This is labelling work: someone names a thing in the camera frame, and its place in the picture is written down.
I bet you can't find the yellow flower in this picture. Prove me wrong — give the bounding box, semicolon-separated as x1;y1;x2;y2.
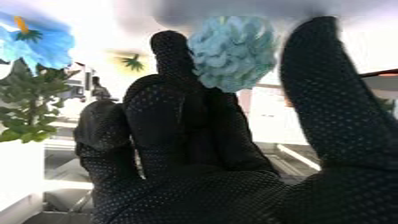
116;52;150;73

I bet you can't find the white sheet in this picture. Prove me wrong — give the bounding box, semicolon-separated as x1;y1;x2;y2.
0;0;398;88

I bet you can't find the blue flower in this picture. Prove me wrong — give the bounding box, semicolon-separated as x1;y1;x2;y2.
0;13;79;77

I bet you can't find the green plant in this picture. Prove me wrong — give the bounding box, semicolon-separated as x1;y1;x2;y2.
0;61;82;144

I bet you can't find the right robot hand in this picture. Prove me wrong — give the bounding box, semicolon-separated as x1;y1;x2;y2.
73;15;398;224

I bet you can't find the pale teal flower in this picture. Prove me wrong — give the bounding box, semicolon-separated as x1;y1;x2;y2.
187;14;281;94

